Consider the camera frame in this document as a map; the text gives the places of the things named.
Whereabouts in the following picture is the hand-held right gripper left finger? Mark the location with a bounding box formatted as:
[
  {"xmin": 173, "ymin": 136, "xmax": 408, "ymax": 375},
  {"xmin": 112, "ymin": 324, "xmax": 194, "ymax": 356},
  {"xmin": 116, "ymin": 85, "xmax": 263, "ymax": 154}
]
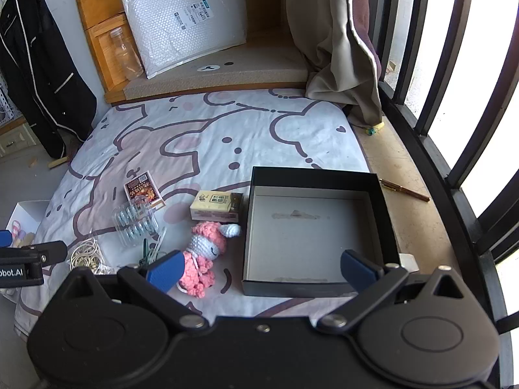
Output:
[{"xmin": 53, "ymin": 250, "xmax": 209, "ymax": 331}]

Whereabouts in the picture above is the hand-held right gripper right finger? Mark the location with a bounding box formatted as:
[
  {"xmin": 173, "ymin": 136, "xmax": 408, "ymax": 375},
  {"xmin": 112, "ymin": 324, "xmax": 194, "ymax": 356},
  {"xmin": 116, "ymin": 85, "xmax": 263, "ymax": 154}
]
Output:
[{"xmin": 316, "ymin": 250, "xmax": 473, "ymax": 331}]

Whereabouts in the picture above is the bag of rubber bands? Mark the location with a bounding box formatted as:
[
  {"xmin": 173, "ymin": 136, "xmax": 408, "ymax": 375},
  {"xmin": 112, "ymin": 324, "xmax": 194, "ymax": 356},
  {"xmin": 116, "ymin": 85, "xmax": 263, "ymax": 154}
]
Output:
[{"xmin": 69, "ymin": 235, "xmax": 118, "ymax": 276}]

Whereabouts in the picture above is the pink crochet doll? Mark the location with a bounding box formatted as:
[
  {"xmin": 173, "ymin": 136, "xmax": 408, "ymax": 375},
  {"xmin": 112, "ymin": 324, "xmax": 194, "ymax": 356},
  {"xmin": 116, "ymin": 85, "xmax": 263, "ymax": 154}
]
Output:
[{"xmin": 176, "ymin": 221, "xmax": 243, "ymax": 298}]

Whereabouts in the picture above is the black cardboard box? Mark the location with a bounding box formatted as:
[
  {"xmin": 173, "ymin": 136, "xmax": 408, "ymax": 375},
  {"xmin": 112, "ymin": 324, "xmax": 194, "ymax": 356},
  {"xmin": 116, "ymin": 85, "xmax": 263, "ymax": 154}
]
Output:
[{"xmin": 242, "ymin": 166, "xmax": 402, "ymax": 298}]

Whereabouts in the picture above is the clear plastic blister pack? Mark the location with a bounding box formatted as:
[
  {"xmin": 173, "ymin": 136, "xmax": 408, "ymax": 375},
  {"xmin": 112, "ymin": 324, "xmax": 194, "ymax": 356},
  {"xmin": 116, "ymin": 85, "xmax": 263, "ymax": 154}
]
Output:
[{"xmin": 111, "ymin": 198, "xmax": 160, "ymax": 248}]

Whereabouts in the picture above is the beige small carton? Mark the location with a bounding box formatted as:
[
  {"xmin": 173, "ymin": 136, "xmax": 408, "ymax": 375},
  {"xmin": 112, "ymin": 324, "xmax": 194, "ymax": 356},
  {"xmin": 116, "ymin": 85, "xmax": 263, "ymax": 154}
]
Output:
[{"xmin": 189, "ymin": 190, "xmax": 244, "ymax": 224}]

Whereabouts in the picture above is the red card box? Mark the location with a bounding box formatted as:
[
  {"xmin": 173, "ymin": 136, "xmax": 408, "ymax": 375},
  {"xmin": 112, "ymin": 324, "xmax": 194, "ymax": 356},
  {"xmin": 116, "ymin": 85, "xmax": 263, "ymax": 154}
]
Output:
[{"xmin": 124, "ymin": 171, "xmax": 166, "ymax": 211}]

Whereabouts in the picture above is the white open box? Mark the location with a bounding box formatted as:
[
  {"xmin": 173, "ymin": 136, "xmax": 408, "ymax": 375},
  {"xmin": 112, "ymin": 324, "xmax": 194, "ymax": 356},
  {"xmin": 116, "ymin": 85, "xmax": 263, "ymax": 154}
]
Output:
[{"xmin": 6, "ymin": 200, "xmax": 51, "ymax": 248}]

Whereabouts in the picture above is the small white block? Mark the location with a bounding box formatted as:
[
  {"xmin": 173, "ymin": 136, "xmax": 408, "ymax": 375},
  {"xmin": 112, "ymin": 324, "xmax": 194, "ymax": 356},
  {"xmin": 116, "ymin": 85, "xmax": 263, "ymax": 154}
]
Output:
[{"xmin": 399, "ymin": 253, "xmax": 420, "ymax": 274}]

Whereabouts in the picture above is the brown pen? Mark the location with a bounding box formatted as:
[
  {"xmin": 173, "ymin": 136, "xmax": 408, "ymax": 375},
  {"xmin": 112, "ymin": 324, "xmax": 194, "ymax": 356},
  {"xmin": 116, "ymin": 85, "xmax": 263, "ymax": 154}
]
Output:
[{"xmin": 378, "ymin": 178, "xmax": 431, "ymax": 202}]

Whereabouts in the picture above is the white drawer cabinet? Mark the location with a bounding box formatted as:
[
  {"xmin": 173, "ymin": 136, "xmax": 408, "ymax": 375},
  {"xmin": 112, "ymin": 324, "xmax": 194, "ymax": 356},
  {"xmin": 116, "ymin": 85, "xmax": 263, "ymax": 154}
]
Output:
[{"xmin": 0, "ymin": 117, "xmax": 35, "ymax": 158}]

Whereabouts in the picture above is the black window railing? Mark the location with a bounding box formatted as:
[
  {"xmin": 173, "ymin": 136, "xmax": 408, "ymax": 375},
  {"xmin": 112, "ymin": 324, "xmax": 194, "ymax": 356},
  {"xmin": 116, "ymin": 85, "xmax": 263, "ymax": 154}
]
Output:
[{"xmin": 365, "ymin": 0, "xmax": 519, "ymax": 389}]

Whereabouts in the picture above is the cartoon printed bedsheet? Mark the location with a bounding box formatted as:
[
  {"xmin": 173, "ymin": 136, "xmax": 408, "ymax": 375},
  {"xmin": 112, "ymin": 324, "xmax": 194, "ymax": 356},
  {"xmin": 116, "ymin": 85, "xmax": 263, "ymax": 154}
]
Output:
[{"xmin": 14, "ymin": 87, "xmax": 371, "ymax": 333}]

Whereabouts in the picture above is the black jacket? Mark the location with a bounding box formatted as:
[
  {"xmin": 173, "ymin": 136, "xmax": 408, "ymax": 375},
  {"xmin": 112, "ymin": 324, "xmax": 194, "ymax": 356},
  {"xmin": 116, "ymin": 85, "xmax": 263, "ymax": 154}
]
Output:
[{"xmin": 0, "ymin": 0, "xmax": 98, "ymax": 159}]

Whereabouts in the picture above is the clear plastic jar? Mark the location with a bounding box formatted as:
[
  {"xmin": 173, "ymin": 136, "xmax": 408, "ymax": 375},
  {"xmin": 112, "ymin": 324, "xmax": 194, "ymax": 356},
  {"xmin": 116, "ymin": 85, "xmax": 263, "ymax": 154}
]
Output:
[{"xmin": 109, "ymin": 26, "xmax": 144, "ymax": 82}]

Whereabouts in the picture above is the beige curtain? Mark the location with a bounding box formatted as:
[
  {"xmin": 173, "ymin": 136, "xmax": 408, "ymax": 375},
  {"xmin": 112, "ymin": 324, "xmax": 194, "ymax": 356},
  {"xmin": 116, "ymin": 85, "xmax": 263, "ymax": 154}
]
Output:
[{"xmin": 286, "ymin": 0, "xmax": 386, "ymax": 126}]

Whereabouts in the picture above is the wooden cabinet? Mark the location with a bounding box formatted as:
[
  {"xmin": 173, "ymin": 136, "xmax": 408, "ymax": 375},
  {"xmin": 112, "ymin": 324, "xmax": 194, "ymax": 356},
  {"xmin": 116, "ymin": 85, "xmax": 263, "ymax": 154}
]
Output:
[{"xmin": 41, "ymin": 0, "xmax": 296, "ymax": 104}]

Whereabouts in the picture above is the white bubble mailer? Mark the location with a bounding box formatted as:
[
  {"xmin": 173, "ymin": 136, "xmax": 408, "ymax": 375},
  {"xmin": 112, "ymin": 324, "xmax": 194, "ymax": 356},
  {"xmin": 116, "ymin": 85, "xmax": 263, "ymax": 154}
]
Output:
[{"xmin": 119, "ymin": 0, "xmax": 248, "ymax": 79}]

